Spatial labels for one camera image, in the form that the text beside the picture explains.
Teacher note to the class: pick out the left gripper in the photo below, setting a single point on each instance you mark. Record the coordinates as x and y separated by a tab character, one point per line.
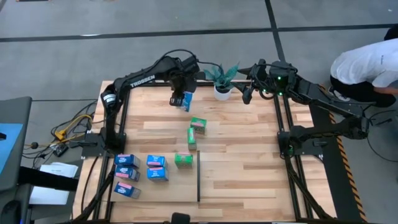
182	82

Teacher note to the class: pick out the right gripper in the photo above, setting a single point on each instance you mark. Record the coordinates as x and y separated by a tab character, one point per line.
259	77

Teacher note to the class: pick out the Rice Krispies cereal box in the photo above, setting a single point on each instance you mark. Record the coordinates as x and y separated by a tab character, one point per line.
188	102
156	161
157	174

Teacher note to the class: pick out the Apple Jacks cereal box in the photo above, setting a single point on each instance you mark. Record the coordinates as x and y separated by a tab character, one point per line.
191	140
183	160
198	125

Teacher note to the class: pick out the Frosted Flakes cereal box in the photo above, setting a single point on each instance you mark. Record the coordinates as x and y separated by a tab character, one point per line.
127	189
127	160
127	173

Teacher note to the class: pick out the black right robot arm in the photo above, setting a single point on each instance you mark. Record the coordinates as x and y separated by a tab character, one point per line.
326	99

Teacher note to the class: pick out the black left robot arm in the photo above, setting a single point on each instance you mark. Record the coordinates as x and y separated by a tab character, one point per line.
140	79

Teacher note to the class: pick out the black shelf side panel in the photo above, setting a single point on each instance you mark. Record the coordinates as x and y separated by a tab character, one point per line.
198	177

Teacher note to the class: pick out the green snake plant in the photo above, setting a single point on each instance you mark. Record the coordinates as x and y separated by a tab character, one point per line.
221	76

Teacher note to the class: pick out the white plant pot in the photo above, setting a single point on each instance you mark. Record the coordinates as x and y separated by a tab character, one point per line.
222	95

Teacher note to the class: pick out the person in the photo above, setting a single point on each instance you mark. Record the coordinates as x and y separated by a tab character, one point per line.
363	65

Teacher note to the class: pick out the black power adapter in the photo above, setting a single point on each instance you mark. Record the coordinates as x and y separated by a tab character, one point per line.
60	150

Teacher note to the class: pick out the black striped floor ramp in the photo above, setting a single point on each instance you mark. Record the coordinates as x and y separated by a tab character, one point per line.
335	174

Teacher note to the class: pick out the white paper sheets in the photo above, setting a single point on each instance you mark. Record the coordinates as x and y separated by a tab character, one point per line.
59	169

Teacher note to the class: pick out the grey side cart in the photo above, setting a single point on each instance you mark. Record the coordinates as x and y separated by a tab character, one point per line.
18	112

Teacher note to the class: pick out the blue pad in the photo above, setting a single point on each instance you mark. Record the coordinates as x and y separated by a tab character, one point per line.
9	146

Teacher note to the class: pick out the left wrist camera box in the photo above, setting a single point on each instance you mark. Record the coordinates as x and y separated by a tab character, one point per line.
190	65

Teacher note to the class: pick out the black table frame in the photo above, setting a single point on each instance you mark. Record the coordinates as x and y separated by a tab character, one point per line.
285	112

